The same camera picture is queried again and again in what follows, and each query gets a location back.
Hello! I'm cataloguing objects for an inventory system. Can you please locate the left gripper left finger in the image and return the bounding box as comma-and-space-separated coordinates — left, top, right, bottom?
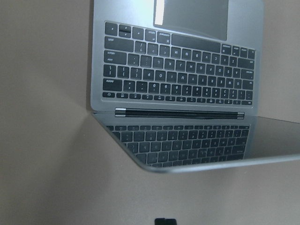
154, 218, 165, 225

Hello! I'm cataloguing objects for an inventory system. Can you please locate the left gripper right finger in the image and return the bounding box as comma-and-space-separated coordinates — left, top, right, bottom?
165, 218, 176, 225

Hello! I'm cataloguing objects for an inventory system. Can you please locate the grey laptop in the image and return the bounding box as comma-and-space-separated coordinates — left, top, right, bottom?
90, 0, 300, 173

